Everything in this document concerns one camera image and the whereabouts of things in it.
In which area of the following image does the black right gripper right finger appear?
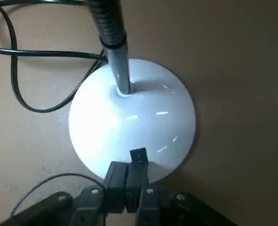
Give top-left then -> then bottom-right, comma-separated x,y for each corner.
125,162 -> 237,226

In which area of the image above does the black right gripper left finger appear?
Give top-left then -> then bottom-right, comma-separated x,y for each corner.
0,161 -> 131,226

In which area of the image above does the thin grey gripper wire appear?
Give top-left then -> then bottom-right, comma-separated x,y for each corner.
10,173 -> 108,218

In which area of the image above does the white desk lamp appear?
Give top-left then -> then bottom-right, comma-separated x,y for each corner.
68,0 -> 197,186

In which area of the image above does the black lamp power cable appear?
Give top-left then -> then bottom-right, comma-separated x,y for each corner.
0,0 -> 109,113

